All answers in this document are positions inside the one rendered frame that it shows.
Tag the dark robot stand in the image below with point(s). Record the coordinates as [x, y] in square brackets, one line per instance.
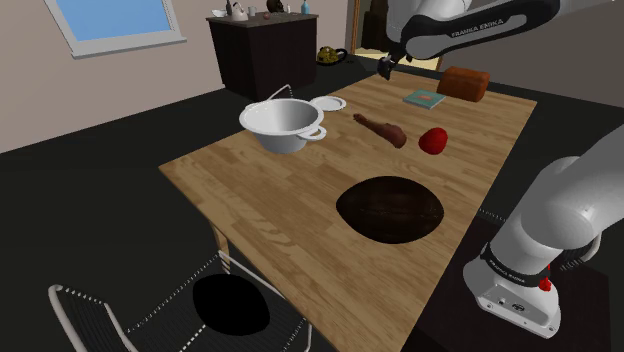
[468, 326]

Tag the black chair with white frame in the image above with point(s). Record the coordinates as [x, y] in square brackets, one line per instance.
[161, 326]

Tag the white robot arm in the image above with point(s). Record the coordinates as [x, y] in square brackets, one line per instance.
[551, 219]

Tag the white framed window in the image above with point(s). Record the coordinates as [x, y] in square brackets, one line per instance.
[114, 19]

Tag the yellow and black bag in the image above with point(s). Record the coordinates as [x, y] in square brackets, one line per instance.
[327, 55]

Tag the wooden table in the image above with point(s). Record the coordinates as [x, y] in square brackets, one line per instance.
[302, 204]

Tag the dark cabinet with kitchenware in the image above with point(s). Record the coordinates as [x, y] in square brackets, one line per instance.
[265, 53]

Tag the small white plate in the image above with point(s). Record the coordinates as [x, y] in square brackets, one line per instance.
[328, 103]

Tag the teal book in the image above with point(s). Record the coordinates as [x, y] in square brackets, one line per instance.
[424, 99]

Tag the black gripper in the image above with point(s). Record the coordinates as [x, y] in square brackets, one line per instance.
[386, 67]

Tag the brown bread loaf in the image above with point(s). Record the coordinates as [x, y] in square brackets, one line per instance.
[463, 84]

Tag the brown chicken drumstick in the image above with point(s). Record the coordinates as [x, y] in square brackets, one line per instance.
[387, 131]

